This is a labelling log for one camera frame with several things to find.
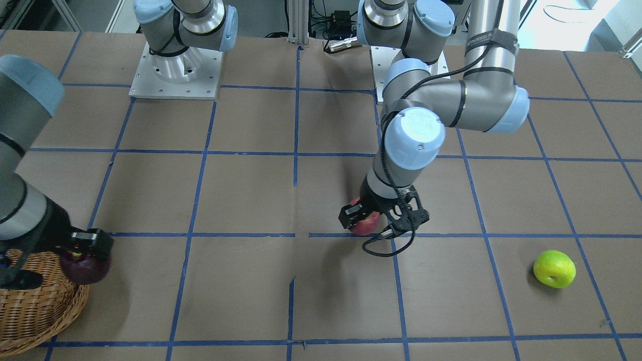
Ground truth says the dark purple apple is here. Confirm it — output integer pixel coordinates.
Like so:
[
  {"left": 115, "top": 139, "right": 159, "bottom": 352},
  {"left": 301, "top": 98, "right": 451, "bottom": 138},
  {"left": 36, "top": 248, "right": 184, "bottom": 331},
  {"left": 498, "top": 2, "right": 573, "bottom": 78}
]
[{"left": 60, "top": 252, "right": 112, "bottom": 285}]

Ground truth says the woven wicker basket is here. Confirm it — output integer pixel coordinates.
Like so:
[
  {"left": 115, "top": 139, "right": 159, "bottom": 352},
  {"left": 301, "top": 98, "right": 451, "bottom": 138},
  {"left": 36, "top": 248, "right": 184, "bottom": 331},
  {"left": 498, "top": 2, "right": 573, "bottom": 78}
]
[{"left": 1, "top": 252, "right": 90, "bottom": 358}]

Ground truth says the green apple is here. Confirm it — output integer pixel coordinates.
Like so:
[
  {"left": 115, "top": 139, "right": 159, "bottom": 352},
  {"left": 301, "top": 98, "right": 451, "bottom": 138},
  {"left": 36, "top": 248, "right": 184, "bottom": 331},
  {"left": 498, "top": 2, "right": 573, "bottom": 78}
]
[{"left": 533, "top": 250, "right": 576, "bottom": 289}]

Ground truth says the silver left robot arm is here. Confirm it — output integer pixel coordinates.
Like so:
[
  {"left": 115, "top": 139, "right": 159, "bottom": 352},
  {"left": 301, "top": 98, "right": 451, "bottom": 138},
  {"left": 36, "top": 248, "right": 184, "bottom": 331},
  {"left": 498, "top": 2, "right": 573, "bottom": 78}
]
[{"left": 339, "top": 1, "right": 530, "bottom": 238}]

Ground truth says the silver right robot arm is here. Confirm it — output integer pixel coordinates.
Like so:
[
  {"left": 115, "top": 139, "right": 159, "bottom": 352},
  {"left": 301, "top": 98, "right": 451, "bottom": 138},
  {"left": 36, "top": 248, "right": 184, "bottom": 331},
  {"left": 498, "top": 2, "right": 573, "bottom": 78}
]
[{"left": 1, "top": 54, "right": 114, "bottom": 290}]

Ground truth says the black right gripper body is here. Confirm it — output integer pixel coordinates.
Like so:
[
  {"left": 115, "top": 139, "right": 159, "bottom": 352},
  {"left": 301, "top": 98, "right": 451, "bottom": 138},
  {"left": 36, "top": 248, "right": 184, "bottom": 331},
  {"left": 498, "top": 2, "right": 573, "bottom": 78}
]
[{"left": 1, "top": 199, "right": 72, "bottom": 290}]

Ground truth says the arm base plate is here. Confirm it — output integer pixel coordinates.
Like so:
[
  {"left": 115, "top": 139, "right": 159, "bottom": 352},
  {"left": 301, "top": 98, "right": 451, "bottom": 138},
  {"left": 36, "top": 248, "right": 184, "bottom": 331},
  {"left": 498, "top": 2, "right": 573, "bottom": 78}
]
[
  {"left": 129, "top": 44, "right": 225, "bottom": 100},
  {"left": 370, "top": 46, "right": 452, "bottom": 105}
]

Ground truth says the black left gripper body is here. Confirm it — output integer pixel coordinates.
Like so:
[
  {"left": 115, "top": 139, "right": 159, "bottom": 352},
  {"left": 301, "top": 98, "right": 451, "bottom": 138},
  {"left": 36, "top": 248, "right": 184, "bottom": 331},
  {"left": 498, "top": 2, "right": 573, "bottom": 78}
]
[{"left": 357, "top": 179, "right": 430, "bottom": 237}]

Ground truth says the aluminium frame post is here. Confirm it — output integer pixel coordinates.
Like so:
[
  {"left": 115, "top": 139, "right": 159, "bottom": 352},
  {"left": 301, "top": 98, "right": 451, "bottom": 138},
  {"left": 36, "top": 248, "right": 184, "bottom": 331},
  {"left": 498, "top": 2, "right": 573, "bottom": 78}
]
[{"left": 286, "top": 0, "right": 310, "bottom": 48}]

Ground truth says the red apple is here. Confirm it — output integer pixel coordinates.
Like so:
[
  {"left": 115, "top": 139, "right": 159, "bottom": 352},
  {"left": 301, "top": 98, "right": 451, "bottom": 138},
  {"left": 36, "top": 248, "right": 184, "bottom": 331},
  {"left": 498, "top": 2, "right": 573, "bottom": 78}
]
[{"left": 348, "top": 205, "right": 381, "bottom": 236}]

